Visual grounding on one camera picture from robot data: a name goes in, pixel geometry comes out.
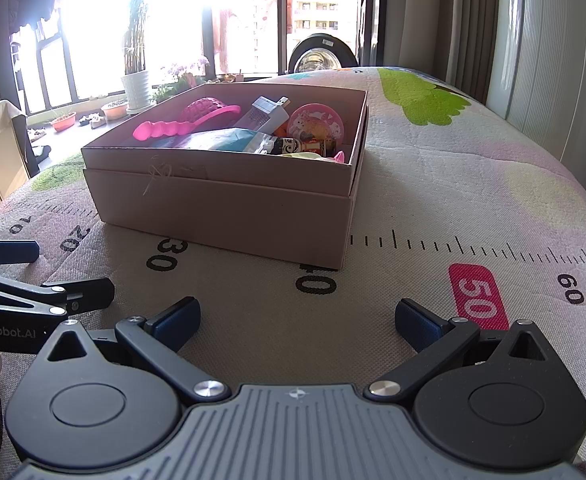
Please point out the grey curtain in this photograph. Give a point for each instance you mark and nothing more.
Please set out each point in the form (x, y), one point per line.
(438, 20)

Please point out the black window frame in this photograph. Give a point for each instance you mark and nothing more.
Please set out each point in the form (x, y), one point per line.
(282, 20)

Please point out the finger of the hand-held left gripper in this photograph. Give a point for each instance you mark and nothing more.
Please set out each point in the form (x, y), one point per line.
(83, 295)
(8, 252)

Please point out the pink toy strainer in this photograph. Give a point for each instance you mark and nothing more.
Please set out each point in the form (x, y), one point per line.
(208, 109)

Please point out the green shell toy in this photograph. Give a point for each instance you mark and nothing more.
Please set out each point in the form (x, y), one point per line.
(303, 156)

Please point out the red basin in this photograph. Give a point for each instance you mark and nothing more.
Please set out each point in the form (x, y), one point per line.
(63, 122)

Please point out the blue white plastic packet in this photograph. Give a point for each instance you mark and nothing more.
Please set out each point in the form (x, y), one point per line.
(223, 140)

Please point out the pink flower pot plant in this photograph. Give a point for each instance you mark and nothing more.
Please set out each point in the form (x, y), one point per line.
(183, 77)

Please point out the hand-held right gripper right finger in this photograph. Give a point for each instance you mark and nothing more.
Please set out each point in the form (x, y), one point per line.
(418, 325)

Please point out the round fan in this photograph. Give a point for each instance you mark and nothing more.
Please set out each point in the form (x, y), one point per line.
(323, 57)

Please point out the printed play mat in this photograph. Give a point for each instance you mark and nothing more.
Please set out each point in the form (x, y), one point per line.
(423, 185)

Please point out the shallow planter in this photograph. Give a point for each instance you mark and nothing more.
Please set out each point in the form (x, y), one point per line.
(114, 110)

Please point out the light blue battery charger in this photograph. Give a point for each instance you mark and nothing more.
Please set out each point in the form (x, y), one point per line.
(263, 115)

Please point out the round pink cartoon toy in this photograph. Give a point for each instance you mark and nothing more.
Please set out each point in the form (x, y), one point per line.
(318, 122)

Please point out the tall plant in white pot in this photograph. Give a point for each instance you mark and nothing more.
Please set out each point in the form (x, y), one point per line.
(135, 87)

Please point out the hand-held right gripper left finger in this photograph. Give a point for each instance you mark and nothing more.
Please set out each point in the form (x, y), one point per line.
(175, 322)

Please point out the pink cardboard box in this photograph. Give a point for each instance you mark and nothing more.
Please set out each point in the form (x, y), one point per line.
(223, 210)

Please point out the orange plastic shell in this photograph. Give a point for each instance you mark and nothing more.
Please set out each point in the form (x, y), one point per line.
(282, 130)

